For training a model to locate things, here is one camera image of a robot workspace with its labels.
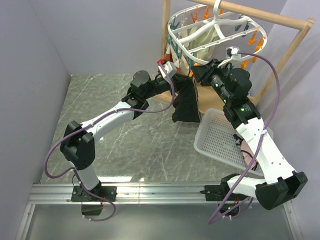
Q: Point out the black striped underwear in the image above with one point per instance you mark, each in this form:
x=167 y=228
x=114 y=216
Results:
x=186 y=102

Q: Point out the pink navy underwear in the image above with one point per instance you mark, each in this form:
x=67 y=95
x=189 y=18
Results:
x=244 y=148

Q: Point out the teal clothes peg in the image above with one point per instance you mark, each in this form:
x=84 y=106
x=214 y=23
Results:
x=176 y=53

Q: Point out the rust brown underwear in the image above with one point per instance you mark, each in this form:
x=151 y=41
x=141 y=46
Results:
x=168 y=56

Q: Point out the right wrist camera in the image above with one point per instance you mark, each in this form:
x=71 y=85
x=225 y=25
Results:
x=233 y=56

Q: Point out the wooden drying rack frame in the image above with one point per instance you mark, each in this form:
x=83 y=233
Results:
x=207 y=98

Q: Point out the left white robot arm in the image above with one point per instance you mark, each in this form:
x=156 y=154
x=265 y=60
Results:
x=79 y=142

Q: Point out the orange clothes peg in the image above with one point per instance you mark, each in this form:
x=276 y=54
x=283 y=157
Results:
x=191 y=73

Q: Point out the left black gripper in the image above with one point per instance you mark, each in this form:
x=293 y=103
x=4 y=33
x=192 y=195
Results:
x=175 y=84

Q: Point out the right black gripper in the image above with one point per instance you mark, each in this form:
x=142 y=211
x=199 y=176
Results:
x=203 y=73

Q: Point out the pale green underwear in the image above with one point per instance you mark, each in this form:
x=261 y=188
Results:
x=205 y=38

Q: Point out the white clip hanger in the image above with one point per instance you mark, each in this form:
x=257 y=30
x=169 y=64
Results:
x=194 y=32

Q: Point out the aluminium mounting rail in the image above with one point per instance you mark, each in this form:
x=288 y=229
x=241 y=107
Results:
x=137 y=193

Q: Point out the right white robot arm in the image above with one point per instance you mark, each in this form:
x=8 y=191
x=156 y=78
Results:
x=281 y=182

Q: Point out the white plastic basket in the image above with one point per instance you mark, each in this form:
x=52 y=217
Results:
x=215 y=139

